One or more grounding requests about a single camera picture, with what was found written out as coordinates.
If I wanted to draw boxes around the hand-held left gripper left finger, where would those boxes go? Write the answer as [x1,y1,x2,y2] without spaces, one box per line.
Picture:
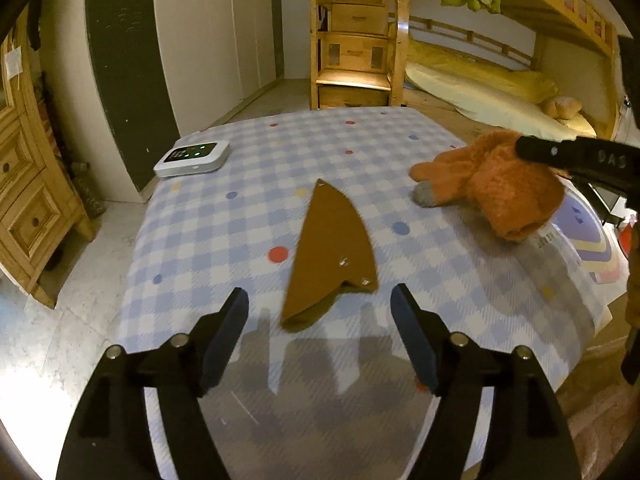
[56,287,250,480]

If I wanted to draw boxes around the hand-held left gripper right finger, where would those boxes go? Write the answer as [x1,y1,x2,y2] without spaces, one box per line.
[390,284,583,480]

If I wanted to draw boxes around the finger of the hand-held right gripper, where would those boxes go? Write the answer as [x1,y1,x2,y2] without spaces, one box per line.
[516,134,640,184]
[567,170,640,227]

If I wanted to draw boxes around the orange plush glove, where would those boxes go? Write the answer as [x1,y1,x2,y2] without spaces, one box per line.
[409,130,567,244]

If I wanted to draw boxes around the brown triangular cloth piece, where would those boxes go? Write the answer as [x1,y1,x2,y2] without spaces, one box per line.
[278,178,379,332]

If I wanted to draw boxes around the rainbow rug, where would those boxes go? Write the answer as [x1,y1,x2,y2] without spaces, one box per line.
[549,190,632,287]

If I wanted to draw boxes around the beige stuffed toy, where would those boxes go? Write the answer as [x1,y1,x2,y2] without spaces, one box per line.
[542,95,584,121]

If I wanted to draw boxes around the wooden bunk bed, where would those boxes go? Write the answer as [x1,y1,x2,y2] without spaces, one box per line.
[400,0,625,142]

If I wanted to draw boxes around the yellow bedding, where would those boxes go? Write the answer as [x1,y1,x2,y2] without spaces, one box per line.
[404,40,599,142]

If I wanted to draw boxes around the blue checkered tablecloth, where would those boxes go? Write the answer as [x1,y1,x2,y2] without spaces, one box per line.
[117,106,614,480]

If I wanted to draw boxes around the white device with green lights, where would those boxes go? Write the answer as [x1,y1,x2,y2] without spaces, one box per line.
[152,140,231,179]

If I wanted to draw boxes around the camouflage bag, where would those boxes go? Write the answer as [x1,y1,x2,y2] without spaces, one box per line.
[70,160,107,219]

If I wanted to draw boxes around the wooden stair drawers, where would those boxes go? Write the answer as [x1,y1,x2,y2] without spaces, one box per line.
[309,0,412,110]

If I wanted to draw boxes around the wooden cabinet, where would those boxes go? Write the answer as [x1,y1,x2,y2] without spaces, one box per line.
[0,10,97,309]

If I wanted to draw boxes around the striped long bag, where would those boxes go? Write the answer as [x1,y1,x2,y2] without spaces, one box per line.
[45,87,68,166]

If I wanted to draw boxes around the dark wardrobe panel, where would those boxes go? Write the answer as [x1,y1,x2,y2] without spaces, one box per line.
[85,0,182,206]

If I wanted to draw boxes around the white wardrobe with round holes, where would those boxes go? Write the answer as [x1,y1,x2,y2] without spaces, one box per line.
[150,0,284,122]

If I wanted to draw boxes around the black hanging bag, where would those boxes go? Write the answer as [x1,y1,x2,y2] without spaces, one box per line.
[26,0,45,52]

